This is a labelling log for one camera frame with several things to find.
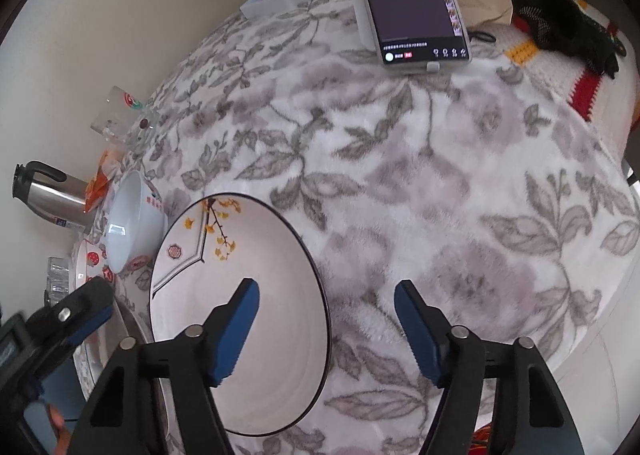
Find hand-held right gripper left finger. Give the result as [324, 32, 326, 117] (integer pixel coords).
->
[67, 277, 261, 455]

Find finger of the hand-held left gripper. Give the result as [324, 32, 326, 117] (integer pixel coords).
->
[25, 277, 116, 362]

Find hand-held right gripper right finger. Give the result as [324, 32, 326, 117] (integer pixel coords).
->
[394, 280, 586, 455]

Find large plate yellow flower print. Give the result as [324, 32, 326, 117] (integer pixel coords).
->
[149, 192, 331, 437]

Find steel basin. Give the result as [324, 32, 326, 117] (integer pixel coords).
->
[75, 297, 171, 455]

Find white ceramic bowl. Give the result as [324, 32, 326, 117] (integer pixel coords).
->
[107, 169, 168, 273]

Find person's left hand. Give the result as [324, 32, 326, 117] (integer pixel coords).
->
[46, 404, 69, 455]

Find small clear glass cup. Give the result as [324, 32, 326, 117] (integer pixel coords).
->
[44, 277, 73, 307]
[46, 257, 76, 281]

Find bowl with red flower print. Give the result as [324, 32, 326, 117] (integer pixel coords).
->
[72, 237, 118, 286]

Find stainless steel thermos jug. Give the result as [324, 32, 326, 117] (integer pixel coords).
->
[12, 161, 93, 228]

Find floral printed blanket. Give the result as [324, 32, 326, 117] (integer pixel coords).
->
[72, 0, 633, 455]

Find clear glass mug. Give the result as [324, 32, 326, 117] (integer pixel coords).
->
[91, 86, 151, 146]

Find white red yellow crocheted cloth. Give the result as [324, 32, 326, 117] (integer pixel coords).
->
[470, 0, 640, 123]

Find white power strip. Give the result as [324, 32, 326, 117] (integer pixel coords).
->
[240, 0, 306, 20]

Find smartphone with lit screen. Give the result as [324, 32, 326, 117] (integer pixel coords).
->
[345, 0, 473, 68]

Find black knitted gloves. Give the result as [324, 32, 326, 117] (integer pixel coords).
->
[505, 0, 621, 80]

